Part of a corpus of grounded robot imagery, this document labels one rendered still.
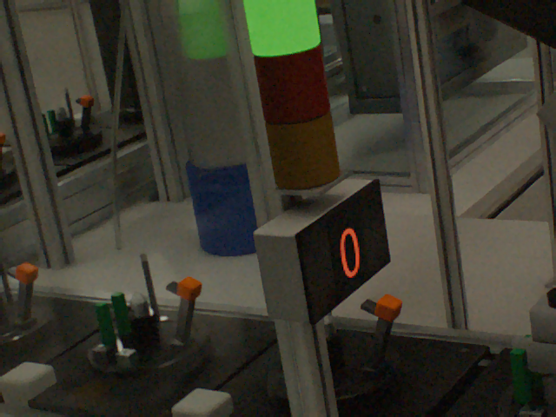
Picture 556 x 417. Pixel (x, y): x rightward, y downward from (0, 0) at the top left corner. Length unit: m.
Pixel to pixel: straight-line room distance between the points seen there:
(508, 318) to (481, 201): 0.50
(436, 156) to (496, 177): 0.86
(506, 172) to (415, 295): 0.54
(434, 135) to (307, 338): 0.40
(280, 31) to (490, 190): 1.27
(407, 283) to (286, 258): 0.88
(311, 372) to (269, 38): 0.27
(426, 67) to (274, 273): 0.45
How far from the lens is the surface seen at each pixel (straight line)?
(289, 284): 0.84
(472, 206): 1.99
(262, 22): 0.82
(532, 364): 1.05
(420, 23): 1.22
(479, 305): 1.60
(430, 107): 1.24
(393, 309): 1.11
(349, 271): 0.88
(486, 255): 1.76
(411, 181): 2.08
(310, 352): 0.92
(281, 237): 0.82
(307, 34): 0.83
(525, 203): 2.21
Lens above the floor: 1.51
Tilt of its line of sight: 18 degrees down
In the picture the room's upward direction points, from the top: 10 degrees counter-clockwise
